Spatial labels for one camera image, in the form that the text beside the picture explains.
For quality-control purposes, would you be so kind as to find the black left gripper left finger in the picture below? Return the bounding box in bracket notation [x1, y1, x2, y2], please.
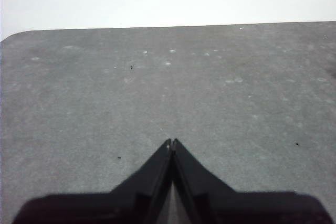
[12, 138, 173, 224]

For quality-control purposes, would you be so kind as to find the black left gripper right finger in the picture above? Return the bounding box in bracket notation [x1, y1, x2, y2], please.
[172, 138, 331, 224]

